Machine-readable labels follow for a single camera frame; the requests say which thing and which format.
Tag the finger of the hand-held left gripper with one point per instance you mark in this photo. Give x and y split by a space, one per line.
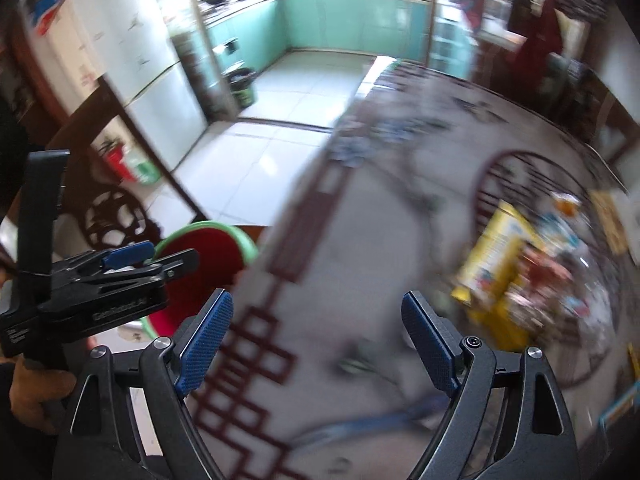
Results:
177 262
127 255

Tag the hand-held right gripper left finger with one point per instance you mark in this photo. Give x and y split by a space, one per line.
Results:
205 342

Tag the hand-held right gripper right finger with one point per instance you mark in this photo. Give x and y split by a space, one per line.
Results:
430 347

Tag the red bucket with green rim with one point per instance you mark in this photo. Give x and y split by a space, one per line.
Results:
210 260

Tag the pile of mixed wrappers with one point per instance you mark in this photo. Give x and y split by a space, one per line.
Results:
555 270

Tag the person's left forearm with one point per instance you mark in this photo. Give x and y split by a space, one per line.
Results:
30 455

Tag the green trash bin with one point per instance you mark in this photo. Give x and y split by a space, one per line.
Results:
242 87

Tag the person's left hand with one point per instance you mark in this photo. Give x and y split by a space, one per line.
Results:
37 392

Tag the dark carved wooden chair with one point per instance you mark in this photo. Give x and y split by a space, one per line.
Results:
117 220

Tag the green and white plastic bottle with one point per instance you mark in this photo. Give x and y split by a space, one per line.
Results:
142 170

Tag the red fire extinguisher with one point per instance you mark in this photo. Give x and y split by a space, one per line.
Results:
116 162

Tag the blue-edged booklet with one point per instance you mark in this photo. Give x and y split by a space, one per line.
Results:
622 405

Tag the small yellow card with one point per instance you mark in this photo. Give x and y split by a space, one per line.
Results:
634 365

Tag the yellow patterned book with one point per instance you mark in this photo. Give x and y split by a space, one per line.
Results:
607 220

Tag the white refrigerator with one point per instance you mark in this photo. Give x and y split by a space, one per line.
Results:
125 35

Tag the colourful plastic bag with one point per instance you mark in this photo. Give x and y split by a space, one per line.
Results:
47 2

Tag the brown wooden chair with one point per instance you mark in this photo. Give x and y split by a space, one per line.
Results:
612 130

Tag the teal kitchen cabinets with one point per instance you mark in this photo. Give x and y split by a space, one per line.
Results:
350 25

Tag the red hanging garment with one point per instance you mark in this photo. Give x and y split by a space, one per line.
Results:
542 35

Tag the black hanging bag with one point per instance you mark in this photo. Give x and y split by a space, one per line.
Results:
522 15

